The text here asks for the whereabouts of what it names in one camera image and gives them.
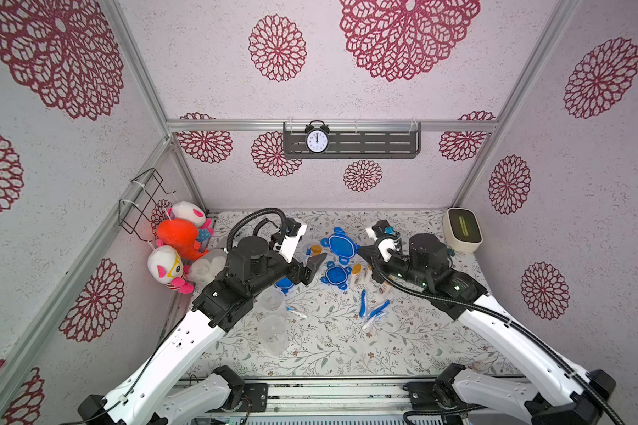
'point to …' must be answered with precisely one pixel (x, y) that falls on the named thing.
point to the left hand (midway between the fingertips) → (309, 247)
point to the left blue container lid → (284, 284)
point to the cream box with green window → (462, 229)
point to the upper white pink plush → (185, 210)
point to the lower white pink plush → (166, 266)
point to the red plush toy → (182, 235)
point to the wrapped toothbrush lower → (373, 320)
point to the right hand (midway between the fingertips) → (359, 245)
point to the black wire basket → (136, 211)
